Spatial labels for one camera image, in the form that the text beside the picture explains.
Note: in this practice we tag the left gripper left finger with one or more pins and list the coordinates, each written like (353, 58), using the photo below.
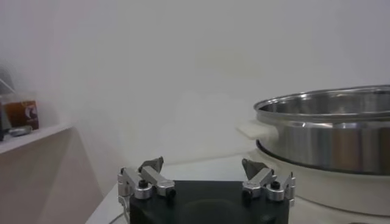
(152, 178)

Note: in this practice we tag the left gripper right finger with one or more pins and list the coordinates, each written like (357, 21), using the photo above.
(262, 179)

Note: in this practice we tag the stainless steel steamer basket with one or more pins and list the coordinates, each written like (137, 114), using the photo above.
(320, 143)

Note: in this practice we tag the cream electric cooker base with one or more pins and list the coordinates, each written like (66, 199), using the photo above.
(335, 191)

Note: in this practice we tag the white side desk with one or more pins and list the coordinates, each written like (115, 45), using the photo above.
(45, 176)

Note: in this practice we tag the round silver tin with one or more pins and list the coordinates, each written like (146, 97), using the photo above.
(19, 131)

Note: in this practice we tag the plastic iced coffee cup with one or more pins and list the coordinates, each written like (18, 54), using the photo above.
(21, 114)

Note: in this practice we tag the clear drinking straw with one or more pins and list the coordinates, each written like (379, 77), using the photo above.
(7, 86)

